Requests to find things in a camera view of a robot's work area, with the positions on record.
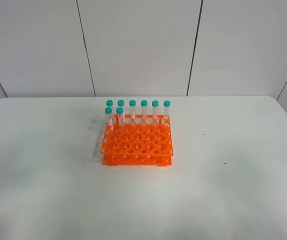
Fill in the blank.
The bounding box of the test tube with green cap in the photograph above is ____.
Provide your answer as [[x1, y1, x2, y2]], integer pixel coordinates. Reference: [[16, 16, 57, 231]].
[[116, 107, 125, 133]]

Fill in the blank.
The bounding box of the orange test tube rack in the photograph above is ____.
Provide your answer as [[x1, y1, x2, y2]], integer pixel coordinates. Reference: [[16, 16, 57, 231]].
[[100, 114, 174, 167]]

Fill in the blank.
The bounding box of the second row tube left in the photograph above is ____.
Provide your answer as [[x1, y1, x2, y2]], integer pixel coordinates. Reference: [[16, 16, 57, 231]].
[[105, 106, 114, 127]]

